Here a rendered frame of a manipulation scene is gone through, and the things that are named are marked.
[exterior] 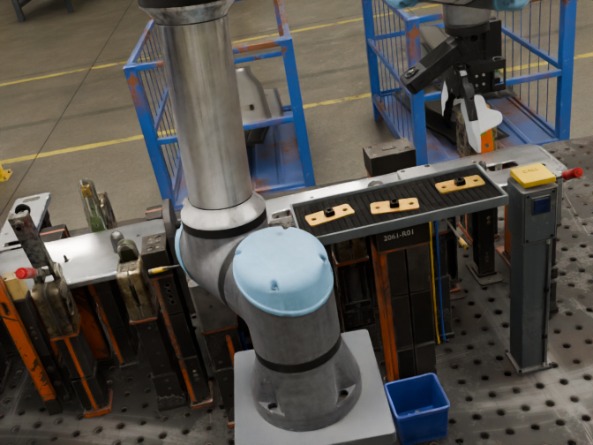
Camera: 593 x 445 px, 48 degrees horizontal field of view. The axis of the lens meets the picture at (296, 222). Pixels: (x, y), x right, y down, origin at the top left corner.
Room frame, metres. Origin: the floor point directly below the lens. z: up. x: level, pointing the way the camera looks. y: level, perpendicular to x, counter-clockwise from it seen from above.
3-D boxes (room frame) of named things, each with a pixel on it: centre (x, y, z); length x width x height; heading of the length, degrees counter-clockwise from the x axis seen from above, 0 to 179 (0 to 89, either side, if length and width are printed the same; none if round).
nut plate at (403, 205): (1.02, -0.18, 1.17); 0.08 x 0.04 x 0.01; 83
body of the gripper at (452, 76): (1.06, -0.34, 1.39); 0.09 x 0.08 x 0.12; 93
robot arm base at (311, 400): (0.68, 0.03, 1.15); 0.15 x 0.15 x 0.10
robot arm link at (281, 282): (0.69, 0.03, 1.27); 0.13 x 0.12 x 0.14; 32
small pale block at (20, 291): (1.20, 0.61, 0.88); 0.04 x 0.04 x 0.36; 4
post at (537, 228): (1.05, -0.44, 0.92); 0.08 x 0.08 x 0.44; 4
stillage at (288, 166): (3.68, 0.25, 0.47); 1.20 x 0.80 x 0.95; 178
